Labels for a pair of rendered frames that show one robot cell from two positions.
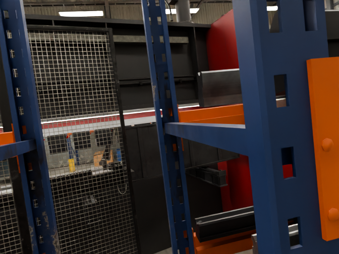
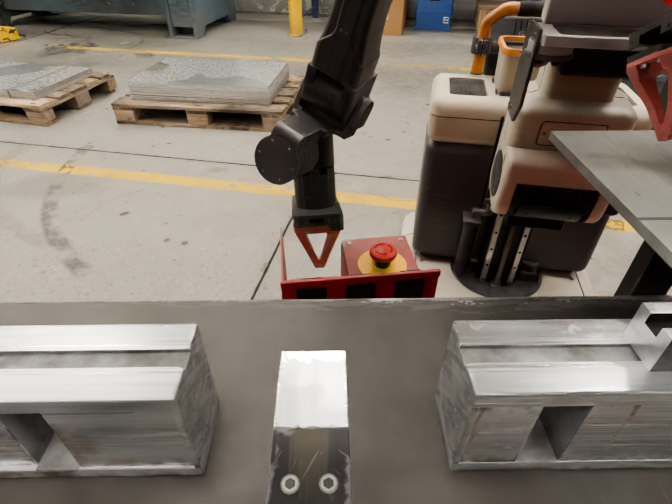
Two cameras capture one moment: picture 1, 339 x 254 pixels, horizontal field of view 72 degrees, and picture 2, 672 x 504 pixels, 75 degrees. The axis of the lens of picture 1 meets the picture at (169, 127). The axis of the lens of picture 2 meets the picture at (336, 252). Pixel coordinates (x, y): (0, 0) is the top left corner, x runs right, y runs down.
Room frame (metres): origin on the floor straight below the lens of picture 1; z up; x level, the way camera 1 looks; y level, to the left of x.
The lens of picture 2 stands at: (2.08, 0.53, 1.19)
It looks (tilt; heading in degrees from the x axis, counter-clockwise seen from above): 38 degrees down; 23
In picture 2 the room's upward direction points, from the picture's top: straight up
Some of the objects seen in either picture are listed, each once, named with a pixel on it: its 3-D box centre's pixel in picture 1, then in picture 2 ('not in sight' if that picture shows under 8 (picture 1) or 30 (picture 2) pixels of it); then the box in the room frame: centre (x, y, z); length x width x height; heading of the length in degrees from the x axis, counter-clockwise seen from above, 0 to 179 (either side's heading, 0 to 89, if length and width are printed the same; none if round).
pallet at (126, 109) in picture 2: not in sight; (217, 98); (4.75, 2.62, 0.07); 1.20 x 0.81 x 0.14; 105
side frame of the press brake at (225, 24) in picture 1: (229, 129); not in sight; (2.60, -0.67, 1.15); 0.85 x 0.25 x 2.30; 24
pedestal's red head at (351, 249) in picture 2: not in sight; (351, 286); (2.53, 0.70, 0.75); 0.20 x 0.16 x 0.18; 119
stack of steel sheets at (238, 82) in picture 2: not in sight; (213, 79); (4.76, 2.62, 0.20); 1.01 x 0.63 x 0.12; 105
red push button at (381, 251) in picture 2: not in sight; (382, 258); (2.56, 0.66, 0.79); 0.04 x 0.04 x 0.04
